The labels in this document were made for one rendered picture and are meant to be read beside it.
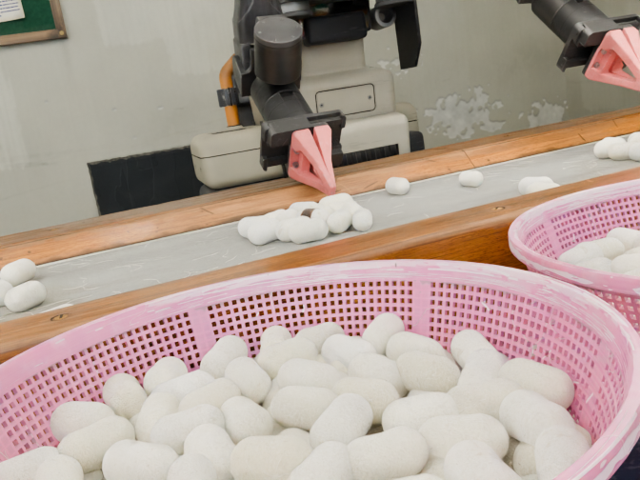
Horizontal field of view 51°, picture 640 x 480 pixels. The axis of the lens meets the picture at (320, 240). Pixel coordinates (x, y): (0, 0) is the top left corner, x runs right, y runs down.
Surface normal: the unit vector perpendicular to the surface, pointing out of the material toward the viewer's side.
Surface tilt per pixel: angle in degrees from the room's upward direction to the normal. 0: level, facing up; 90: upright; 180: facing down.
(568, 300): 75
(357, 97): 98
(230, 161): 90
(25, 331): 0
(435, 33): 90
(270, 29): 37
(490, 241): 90
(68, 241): 45
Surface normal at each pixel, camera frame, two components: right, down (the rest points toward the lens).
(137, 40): 0.28, 0.16
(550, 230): 0.61, -0.26
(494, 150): 0.15, -0.58
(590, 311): -0.99, -0.10
